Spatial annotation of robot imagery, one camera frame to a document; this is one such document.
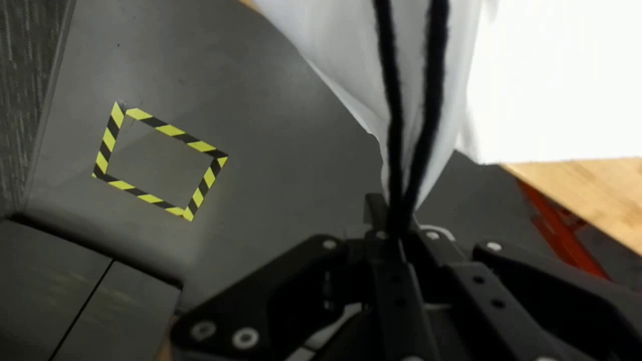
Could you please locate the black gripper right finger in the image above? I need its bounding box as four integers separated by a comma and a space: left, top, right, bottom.
405, 228, 642, 361

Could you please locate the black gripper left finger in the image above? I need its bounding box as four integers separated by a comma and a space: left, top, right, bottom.
171, 194, 439, 361

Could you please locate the white cloth with black strap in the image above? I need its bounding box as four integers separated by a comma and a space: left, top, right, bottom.
248, 0, 642, 235

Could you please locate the yellow black floor tape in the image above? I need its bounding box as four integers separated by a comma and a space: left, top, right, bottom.
93, 102, 228, 223

